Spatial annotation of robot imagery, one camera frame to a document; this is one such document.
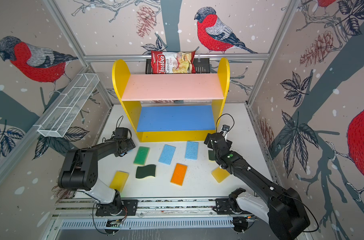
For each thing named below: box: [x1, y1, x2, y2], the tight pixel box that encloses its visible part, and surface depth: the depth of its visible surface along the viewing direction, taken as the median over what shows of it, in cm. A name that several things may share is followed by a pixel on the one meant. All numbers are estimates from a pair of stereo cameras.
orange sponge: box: [170, 163, 188, 186], surface depth 85 cm
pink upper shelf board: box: [121, 73, 225, 101], surface depth 74 cm
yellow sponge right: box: [211, 166, 231, 183], surface depth 85 cm
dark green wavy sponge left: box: [135, 164, 156, 179], surface depth 86 cm
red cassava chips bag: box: [151, 50, 197, 74], surface depth 90 cm
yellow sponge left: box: [109, 170, 129, 193], surface depth 84 cm
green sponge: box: [133, 146, 151, 166], surface depth 93 cm
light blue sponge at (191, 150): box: [185, 141, 199, 160], surface depth 96 cm
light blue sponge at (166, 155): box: [158, 144, 176, 166], surface depth 94 cm
